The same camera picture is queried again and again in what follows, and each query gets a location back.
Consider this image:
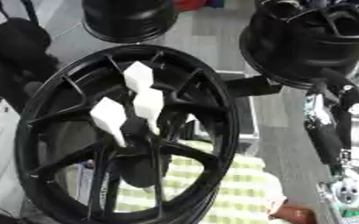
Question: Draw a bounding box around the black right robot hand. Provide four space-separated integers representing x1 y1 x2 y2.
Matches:
302 68 359 179

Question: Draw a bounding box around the black spoked wheel rim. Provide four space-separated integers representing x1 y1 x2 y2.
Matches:
237 0 359 90

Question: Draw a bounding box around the black spoked wheel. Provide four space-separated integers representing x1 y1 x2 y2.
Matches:
12 43 241 224

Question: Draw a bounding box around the black round wheel rim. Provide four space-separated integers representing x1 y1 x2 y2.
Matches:
80 0 181 45

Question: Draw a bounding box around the reddish brown object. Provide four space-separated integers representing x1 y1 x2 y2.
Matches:
268 205 318 224

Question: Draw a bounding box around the black wheel mount bracket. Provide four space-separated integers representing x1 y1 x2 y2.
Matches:
223 74 284 98

